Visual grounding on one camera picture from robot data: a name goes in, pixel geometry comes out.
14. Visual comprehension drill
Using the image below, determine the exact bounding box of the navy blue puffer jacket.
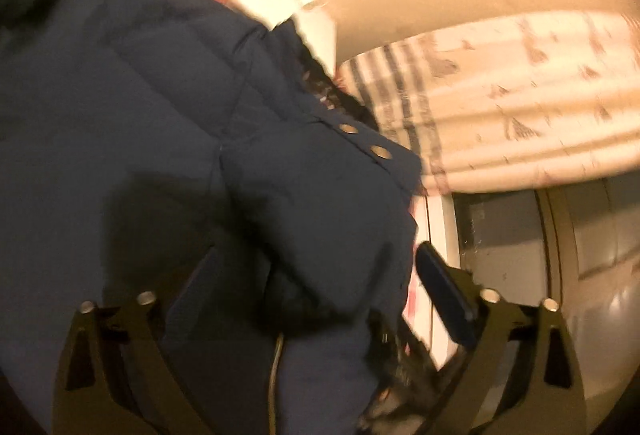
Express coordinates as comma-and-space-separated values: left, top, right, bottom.
1, 0, 421, 434

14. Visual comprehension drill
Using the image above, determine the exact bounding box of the patterned cream window curtain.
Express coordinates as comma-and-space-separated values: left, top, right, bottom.
337, 11, 639, 195

